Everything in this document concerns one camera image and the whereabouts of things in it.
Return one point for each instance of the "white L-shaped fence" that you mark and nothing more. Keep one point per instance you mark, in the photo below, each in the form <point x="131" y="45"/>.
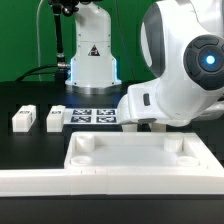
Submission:
<point x="49" y="182"/>

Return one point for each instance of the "fiducial marker sheet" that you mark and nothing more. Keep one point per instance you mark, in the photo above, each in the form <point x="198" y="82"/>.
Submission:
<point x="92" y="116"/>

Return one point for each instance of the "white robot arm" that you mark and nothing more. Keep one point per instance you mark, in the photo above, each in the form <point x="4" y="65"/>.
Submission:
<point x="182" y="42"/>

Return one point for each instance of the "white desk top tray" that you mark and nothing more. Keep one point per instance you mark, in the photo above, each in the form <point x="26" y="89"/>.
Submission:
<point x="139" y="149"/>

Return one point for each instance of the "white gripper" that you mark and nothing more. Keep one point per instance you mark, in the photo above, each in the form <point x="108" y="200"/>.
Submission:
<point x="143" y="104"/>

